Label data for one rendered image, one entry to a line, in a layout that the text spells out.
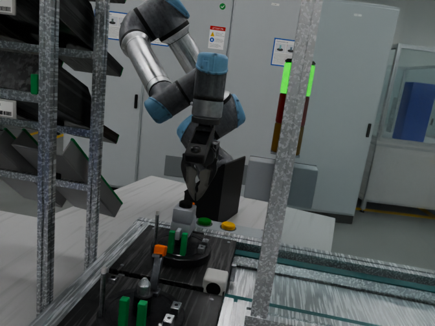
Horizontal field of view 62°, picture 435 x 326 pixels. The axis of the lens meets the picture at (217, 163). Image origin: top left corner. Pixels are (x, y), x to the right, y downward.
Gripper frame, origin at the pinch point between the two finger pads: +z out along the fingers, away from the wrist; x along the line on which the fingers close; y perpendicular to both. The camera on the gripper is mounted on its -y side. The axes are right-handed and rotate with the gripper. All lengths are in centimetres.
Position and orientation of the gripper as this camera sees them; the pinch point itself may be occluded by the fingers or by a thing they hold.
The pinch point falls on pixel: (195, 196)
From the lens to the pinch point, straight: 91.9
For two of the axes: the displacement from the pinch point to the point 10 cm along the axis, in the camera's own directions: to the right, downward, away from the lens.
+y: 1.5, -2.1, 9.7
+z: -1.2, 9.7, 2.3
